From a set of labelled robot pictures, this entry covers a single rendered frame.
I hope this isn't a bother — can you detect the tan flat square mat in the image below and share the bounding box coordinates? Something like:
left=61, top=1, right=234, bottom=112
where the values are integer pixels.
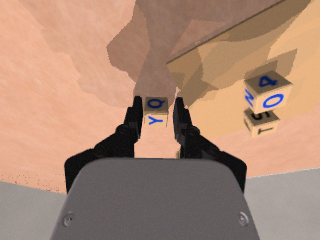
left=166, top=0, right=320, bottom=139

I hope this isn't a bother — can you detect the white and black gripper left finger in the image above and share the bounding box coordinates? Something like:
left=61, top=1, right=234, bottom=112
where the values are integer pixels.
left=64, top=96, right=143, bottom=194

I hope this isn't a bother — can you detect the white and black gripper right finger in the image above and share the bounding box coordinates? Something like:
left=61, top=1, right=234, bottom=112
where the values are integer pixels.
left=173, top=97, right=247, bottom=195

